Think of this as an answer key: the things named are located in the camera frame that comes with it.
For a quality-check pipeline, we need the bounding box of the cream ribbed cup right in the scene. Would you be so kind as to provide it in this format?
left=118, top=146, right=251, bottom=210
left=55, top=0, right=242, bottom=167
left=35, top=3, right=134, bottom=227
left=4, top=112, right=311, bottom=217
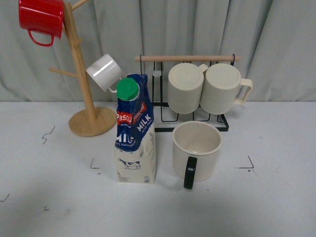
left=199, top=63, right=253, bottom=115

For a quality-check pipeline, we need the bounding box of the cream ribbed cup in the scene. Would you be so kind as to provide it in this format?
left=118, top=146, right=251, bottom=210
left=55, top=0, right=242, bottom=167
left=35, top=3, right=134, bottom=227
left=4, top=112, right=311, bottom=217
left=199, top=63, right=253, bottom=115
left=167, top=63, right=208, bottom=114

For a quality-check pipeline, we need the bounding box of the red mug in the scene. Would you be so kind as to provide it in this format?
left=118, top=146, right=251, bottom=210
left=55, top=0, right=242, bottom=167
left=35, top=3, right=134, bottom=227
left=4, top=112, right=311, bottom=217
left=18, top=0, right=64, bottom=47

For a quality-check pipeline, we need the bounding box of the wooden mug tree stand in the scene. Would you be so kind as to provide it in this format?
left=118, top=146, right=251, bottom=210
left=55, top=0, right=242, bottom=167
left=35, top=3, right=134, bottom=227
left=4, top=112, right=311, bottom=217
left=49, top=0, right=117, bottom=137

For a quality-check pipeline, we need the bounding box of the Pascual milk carton green cap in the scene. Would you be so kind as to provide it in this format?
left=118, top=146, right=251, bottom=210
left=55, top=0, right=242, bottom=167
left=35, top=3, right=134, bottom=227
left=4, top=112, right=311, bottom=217
left=114, top=74, right=156, bottom=184

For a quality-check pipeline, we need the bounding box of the cream ribbed cup left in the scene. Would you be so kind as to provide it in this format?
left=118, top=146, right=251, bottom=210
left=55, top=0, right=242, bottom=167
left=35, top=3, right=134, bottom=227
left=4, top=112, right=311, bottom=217
left=167, top=63, right=208, bottom=114

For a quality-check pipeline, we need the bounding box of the black wire cup rack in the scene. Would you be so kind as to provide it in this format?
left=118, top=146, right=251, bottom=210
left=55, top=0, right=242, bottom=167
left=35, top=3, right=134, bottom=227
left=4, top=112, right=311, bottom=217
left=134, top=54, right=240, bottom=133

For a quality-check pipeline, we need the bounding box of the cream smiley mug black handle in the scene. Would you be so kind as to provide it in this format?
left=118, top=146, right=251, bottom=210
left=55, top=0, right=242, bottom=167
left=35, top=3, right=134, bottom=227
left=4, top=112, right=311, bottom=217
left=172, top=121, right=223, bottom=190

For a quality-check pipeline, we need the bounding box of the white mug on tree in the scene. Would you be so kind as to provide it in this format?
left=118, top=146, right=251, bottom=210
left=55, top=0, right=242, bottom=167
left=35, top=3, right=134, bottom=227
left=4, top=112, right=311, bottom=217
left=86, top=54, right=123, bottom=93

